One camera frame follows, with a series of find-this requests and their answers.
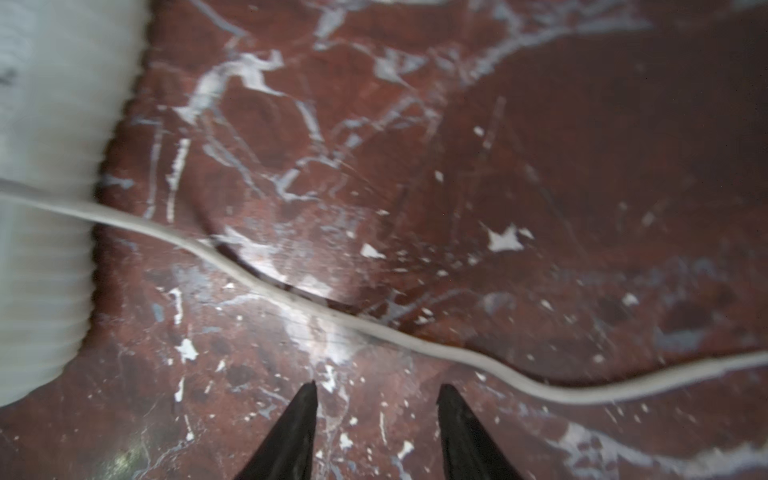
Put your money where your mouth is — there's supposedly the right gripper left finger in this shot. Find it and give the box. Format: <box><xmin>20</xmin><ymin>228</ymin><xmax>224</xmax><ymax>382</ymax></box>
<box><xmin>235</xmin><ymin>381</ymin><xmax>318</xmax><ymax>480</ymax></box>

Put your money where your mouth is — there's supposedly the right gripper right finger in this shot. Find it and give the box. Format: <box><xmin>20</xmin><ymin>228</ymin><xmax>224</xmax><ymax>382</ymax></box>
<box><xmin>437</xmin><ymin>384</ymin><xmax>522</xmax><ymax>480</ymax></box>

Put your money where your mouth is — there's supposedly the white knit sneaker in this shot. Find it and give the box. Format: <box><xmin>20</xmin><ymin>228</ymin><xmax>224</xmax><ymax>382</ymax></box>
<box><xmin>1</xmin><ymin>1</ymin><xmax>767</xmax><ymax>405</ymax></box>

